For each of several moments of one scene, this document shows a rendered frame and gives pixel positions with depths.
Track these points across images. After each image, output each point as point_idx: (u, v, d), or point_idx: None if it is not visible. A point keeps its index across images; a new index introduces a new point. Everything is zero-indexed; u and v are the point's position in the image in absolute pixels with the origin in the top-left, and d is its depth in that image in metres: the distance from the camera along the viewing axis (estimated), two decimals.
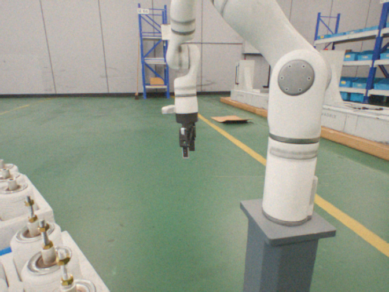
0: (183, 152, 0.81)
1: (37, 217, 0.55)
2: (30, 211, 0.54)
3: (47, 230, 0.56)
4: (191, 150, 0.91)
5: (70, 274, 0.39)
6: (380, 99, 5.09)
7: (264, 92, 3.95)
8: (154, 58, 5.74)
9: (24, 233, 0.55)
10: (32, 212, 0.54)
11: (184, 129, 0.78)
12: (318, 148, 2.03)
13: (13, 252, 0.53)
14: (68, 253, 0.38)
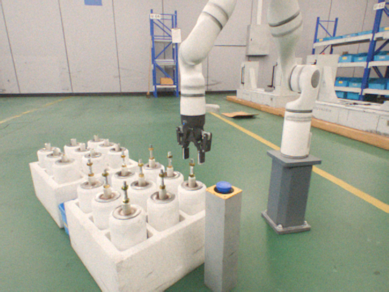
0: (188, 152, 0.81)
1: (154, 157, 0.97)
2: (151, 153, 0.96)
3: (158, 165, 0.99)
4: (202, 163, 0.76)
5: (193, 175, 0.80)
6: (374, 97, 5.52)
7: (268, 91, 4.38)
8: (164, 59, 6.17)
9: (146, 166, 0.98)
10: (151, 154, 0.97)
11: (180, 128, 0.79)
12: (316, 136, 2.45)
13: None
14: (192, 163, 0.79)
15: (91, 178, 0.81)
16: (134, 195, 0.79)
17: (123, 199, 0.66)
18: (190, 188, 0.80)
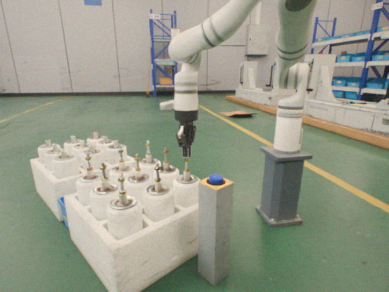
0: (183, 152, 0.82)
1: (150, 153, 1.01)
2: (149, 149, 1.00)
3: (154, 160, 1.02)
4: None
5: (187, 170, 0.83)
6: (372, 97, 5.55)
7: (266, 90, 4.41)
8: (164, 59, 6.20)
9: (143, 161, 1.01)
10: (149, 150, 1.00)
11: (182, 132, 0.75)
12: (312, 135, 2.48)
13: (140, 170, 0.99)
14: (186, 159, 0.82)
15: (89, 172, 0.85)
16: (131, 188, 0.82)
17: (120, 190, 0.69)
18: (185, 181, 0.83)
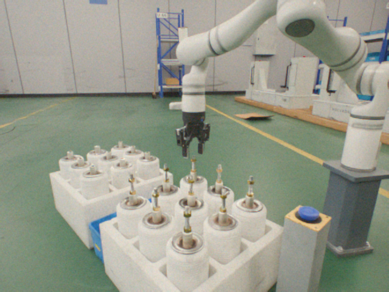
0: (185, 152, 0.82)
1: (191, 169, 0.86)
2: (194, 164, 0.85)
3: (200, 178, 0.87)
4: (200, 153, 0.86)
5: (250, 194, 0.68)
6: None
7: (279, 91, 4.26)
8: (171, 59, 6.05)
9: (187, 179, 0.86)
10: (193, 165, 0.86)
11: (182, 130, 0.77)
12: (340, 139, 2.34)
13: (185, 190, 0.84)
14: (249, 181, 0.67)
15: (132, 196, 0.70)
16: (184, 217, 0.67)
17: (183, 227, 0.54)
18: (248, 208, 0.68)
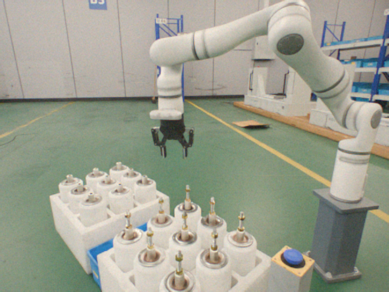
0: (183, 153, 0.80)
1: (185, 200, 0.89)
2: (186, 194, 0.89)
3: (194, 207, 0.90)
4: (163, 156, 0.83)
5: (241, 230, 0.72)
6: (384, 103, 5.43)
7: (278, 98, 4.29)
8: None
9: (182, 208, 0.90)
10: (186, 195, 0.89)
11: (190, 129, 0.78)
12: (336, 151, 2.37)
13: (178, 218, 0.88)
14: (240, 217, 0.71)
15: (128, 230, 0.73)
16: None
17: (176, 269, 0.57)
18: (239, 243, 0.71)
